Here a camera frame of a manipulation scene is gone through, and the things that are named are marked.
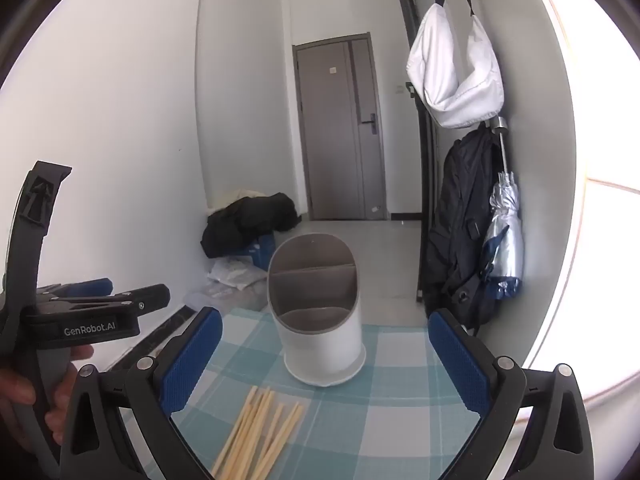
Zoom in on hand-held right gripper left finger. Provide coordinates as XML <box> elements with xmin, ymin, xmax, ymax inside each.
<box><xmin>59</xmin><ymin>306</ymin><xmax>223</xmax><ymax>480</ymax></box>

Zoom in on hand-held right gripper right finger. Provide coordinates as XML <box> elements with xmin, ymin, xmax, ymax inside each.
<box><xmin>427</xmin><ymin>308</ymin><xmax>593</xmax><ymax>480</ymax></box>

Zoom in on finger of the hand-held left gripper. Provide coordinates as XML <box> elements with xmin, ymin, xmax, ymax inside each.
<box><xmin>36</xmin><ymin>284</ymin><xmax>172</xmax><ymax>321</ymax></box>
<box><xmin>37</xmin><ymin>277</ymin><xmax>115</xmax><ymax>306</ymax></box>

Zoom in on bunch of wooden chopsticks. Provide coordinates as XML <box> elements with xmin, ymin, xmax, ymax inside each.
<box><xmin>210</xmin><ymin>385</ymin><xmax>307</xmax><ymax>480</ymax></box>

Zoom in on white utensil holder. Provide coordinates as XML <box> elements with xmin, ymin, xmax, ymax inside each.
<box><xmin>267</xmin><ymin>232</ymin><xmax>367</xmax><ymax>387</ymax></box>

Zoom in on person's left hand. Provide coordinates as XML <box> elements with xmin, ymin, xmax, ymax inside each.
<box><xmin>0</xmin><ymin>345</ymin><xmax>96</xmax><ymax>456</ymax></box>

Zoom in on grey plastic package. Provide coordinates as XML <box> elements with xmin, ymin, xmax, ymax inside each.
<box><xmin>185</xmin><ymin>285</ymin><xmax>268</xmax><ymax>311</ymax></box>

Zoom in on white plastic package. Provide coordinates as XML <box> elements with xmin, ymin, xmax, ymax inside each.
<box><xmin>207</xmin><ymin>255</ymin><xmax>268</xmax><ymax>291</ymax></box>

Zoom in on teal checked tablecloth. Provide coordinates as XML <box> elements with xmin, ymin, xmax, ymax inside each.
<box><xmin>165</xmin><ymin>307</ymin><xmax>501</xmax><ymax>480</ymax></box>

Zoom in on black jacket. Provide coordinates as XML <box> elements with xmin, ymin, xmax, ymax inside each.
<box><xmin>201</xmin><ymin>192</ymin><xmax>302</xmax><ymax>259</ymax></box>

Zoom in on blue cardboard box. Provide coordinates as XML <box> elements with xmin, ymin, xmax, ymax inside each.
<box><xmin>240</xmin><ymin>232</ymin><xmax>277</xmax><ymax>271</ymax></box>

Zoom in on silver folded umbrella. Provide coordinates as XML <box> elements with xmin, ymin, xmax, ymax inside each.
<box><xmin>481</xmin><ymin>116</ymin><xmax>525</xmax><ymax>301</ymax></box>

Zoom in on black backpack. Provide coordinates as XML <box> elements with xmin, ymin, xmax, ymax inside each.
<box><xmin>422</xmin><ymin>127</ymin><xmax>503</xmax><ymax>336</ymax></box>

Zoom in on bright window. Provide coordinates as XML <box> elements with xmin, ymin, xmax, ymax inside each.
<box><xmin>520</xmin><ymin>0</ymin><xmax>640</xmax><ymax>406</ymax></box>

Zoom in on grey door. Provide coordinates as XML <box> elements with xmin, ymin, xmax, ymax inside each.
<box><xmin>292</xmin><ymin>33</ymin><xmax>390</xmax><ymax>222</ymax></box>

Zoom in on white cloth bag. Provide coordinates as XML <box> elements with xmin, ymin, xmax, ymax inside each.
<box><xmin>405</xmin><ymin>0</ymin><xmax>504</xmax><ymax>129</ymax></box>

